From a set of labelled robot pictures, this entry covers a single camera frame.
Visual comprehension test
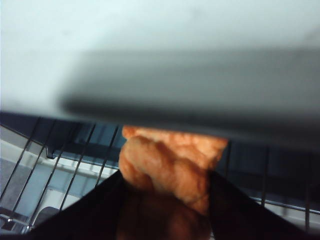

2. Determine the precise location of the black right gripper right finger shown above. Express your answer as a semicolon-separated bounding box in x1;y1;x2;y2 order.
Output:
208;171;311;240

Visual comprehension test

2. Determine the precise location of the golden brown bread loaf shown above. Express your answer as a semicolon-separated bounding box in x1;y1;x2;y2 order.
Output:
118;125;230;240

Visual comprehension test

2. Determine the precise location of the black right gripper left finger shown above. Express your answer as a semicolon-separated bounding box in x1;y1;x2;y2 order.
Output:
24;171;126;240

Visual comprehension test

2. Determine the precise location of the cream white toaster oven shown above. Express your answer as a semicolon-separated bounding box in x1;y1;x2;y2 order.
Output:
0;0;320;240

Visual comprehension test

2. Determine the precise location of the metal wire oven rack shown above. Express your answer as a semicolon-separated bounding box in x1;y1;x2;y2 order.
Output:
0;116;320;240

